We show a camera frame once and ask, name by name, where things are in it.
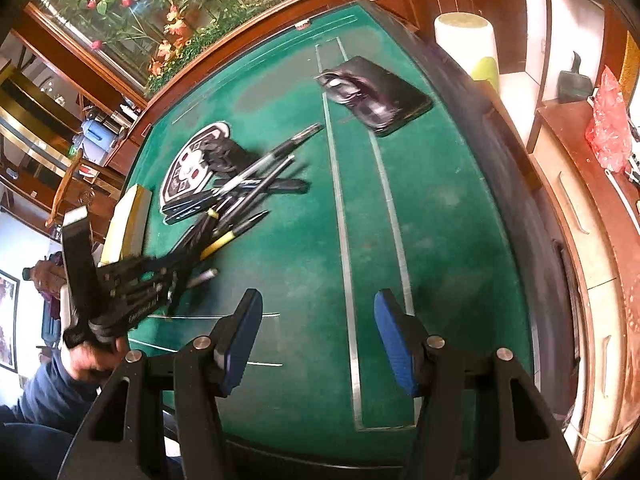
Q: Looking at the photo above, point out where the black pen with yellow band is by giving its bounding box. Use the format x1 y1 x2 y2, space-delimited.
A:
200 210 270 261

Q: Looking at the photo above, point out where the person left hand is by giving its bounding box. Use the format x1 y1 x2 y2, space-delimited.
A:
61 336 130 385

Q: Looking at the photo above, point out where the white tray with yellow rim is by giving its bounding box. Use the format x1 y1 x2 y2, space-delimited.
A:
99 184 152 266

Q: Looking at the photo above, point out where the wooden chair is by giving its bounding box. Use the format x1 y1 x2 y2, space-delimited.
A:
44 148 84 229

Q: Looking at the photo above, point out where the round mahjong table control panel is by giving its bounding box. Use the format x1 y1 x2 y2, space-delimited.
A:
160 120 231 208

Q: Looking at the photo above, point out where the blue water jug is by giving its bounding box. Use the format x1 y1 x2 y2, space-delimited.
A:
81 119 117 166

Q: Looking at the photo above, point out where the red plastic bag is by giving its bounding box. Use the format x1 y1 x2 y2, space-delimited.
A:
585 66 634 172

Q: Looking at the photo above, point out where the black dustpan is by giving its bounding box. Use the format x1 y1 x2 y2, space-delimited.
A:
556 52 593 104

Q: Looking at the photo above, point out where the white cylindrical bin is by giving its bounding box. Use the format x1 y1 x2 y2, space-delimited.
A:
434 12 500 92

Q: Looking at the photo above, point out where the small red white chip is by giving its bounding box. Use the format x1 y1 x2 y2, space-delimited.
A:
294 18 310 30

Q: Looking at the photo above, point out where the framed wall picture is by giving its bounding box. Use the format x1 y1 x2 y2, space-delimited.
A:
0 271 20 372

